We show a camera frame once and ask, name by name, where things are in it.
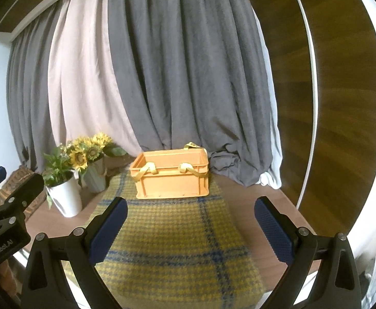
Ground white sheer curtain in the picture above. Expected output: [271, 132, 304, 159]
[252, 10, 283, 190]

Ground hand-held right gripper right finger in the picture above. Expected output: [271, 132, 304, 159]
[254, 196, 362, 309]

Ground yellow blue plaid mat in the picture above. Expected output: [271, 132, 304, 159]
[61, 167, 267, 309]

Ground pale ribbed vase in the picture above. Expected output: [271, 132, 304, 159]
[83, 154, 107, 194]

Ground narrow grey curtain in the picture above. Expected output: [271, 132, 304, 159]
[6, 3, 72, 169]

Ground green leafy plant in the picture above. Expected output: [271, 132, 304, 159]
[42, 140, 80, 210]

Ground pink curtain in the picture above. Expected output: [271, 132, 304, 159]
[48, 0, 143, 159]

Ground wicker basket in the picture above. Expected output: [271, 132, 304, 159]
[0, 164, 47, 222]

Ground orange plastic crate yellow straps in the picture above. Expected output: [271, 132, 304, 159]
[129, 142, 212, 200]

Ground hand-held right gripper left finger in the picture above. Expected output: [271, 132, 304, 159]
[20, 196, 129, 309]

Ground sunflower bouquet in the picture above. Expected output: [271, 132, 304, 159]
[67, 132, 128, 176]

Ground wide grey curtain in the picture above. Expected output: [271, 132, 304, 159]
[107, 0, 274, 188]

